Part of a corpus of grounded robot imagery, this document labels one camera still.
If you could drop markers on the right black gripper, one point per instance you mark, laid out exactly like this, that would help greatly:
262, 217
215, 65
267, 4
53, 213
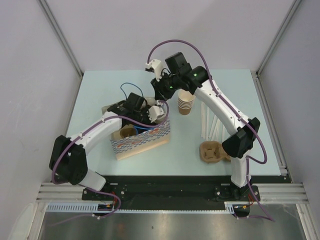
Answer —
160, 93

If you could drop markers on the brown cardboard cup carrier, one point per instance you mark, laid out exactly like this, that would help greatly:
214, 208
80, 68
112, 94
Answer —
212, 152

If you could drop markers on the blue checkered paper bag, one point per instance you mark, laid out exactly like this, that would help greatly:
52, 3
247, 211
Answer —
147, 137

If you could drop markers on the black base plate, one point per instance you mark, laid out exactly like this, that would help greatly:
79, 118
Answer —
216, 188

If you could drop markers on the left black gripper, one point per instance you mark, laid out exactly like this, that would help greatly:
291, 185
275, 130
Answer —
145, 112

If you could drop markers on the stack of brown paper cups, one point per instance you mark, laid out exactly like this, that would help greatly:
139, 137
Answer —
185, 102

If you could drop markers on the white wrapped straw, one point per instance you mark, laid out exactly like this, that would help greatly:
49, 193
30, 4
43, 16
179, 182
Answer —
212, 126
219, 132
207, 123
203, 122

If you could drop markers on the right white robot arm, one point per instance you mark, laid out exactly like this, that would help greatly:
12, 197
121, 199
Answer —
242, 129

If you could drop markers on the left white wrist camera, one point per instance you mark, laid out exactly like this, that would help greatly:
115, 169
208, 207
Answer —
157, 112

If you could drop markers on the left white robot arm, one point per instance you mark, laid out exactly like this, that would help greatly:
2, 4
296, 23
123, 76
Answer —
68, 161

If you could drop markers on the white cable duct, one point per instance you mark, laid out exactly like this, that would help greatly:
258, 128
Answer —
104, 208

